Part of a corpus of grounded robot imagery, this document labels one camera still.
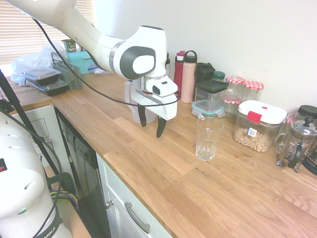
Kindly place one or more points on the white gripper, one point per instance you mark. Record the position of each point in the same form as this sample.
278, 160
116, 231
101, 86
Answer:
161, 106

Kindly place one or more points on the clear pitcher with blue lid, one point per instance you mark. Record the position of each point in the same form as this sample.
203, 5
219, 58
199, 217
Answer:
149, 116

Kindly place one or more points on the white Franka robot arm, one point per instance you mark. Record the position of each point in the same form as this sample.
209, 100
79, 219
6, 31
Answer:
99, 42

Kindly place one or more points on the red water bottle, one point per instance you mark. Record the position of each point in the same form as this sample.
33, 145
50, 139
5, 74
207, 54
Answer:
178, 77

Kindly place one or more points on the pink bottle with black cap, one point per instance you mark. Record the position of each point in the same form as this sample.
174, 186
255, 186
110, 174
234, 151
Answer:
188, 81

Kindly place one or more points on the glass container with teal lid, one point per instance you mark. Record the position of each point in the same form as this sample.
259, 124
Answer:
208, 107

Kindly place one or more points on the clear drinking glass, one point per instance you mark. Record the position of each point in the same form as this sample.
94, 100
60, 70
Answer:
209, 143

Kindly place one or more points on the square container with black lid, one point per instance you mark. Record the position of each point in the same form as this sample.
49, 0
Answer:
211, 85

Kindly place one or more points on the black shaker bottle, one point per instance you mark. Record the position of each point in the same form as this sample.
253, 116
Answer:
204, 72

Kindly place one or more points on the white kitchen cabinet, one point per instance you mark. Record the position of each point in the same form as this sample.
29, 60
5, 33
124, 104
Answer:
119, 188

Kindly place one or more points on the clear zip bag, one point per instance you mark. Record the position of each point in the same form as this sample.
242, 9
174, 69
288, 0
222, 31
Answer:
97, 70

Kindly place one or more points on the small jar red checked lid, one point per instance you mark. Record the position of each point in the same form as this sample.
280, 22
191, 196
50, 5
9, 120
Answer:
231, 105

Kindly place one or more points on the clear jar with green lid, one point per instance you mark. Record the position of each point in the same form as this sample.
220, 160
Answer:
219, 75

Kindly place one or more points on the black dishwasher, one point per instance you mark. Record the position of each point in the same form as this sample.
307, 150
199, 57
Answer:
84, 173

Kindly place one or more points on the tall jar red checked lid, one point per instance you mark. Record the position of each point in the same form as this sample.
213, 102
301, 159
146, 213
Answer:
235, 84
253, 89

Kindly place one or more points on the grey-green plastic basket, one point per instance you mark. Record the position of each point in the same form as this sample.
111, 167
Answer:
71, 77

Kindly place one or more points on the metal cabinet knob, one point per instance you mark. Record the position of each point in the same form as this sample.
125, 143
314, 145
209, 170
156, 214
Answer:
109, 204

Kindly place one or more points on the teal box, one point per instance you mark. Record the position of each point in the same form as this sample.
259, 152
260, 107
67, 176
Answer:
79, 63

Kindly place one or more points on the black food container clear lid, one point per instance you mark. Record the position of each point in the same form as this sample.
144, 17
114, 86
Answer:
40, 75
53, 89

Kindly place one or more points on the cereal container with white lid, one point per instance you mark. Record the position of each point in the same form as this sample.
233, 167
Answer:
257, 124

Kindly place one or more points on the green clamp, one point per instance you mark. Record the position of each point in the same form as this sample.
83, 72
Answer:
63, 181

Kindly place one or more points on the green paper tub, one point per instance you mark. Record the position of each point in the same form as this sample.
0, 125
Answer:
70, 45

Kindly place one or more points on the white side cabinet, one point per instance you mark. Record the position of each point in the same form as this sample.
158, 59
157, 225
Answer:
37, 124

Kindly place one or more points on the white plastic bag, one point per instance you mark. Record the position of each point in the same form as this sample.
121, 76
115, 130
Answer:
37, 59

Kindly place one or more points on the clear glass mug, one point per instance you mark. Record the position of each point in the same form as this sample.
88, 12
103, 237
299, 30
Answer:
292, 118

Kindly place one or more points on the chrome glass French press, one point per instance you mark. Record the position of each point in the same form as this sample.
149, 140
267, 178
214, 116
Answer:
301, 138

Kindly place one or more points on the window blinds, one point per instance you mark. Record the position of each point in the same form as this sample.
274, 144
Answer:
19, 37

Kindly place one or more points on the glass jar with black lid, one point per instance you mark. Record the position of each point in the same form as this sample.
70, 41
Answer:
308, 110

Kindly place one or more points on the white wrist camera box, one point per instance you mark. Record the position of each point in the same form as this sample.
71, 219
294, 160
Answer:
163, 86

